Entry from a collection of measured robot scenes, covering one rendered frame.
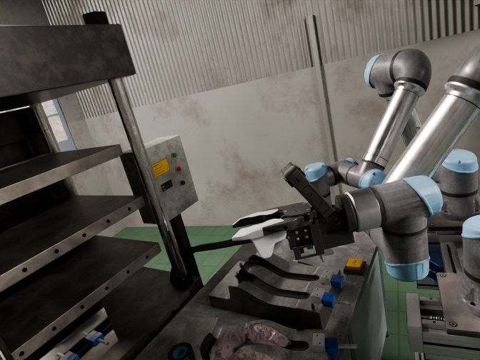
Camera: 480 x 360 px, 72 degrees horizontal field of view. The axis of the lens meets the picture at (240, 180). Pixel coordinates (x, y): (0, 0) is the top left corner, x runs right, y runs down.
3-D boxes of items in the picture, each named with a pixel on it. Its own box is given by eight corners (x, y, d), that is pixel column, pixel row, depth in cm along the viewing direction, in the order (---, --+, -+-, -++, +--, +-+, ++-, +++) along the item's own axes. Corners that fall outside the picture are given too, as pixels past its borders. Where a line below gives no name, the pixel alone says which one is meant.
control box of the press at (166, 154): (244, 343, 226) (183, 133, 182) (219, 381, 203) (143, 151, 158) (218, 335, 238) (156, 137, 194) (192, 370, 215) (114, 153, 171)
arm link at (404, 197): (447, 225, 57) (445, 179, 55) (384, 239, 58) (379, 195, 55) (421, 208, 65) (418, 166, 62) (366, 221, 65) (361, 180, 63)
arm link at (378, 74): (436, 190, 127) (387, 61, 106) (404, 181, 141) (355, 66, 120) (457, 171, 129) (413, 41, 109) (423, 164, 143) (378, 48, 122)
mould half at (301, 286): (343, 286, 137) (338, 258, 133) (323, 333, 117) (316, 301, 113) (241, 271, 165) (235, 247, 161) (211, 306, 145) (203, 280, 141)
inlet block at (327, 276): (360, 286, 126) (358, 273, 124) (356, 294, 122) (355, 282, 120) (326, 281, 133) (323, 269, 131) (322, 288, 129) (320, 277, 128)
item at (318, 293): (353, 305, 117) (351, 292, 116) (349, 315, 113) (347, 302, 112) (317, 298, 125) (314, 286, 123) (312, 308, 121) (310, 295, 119)
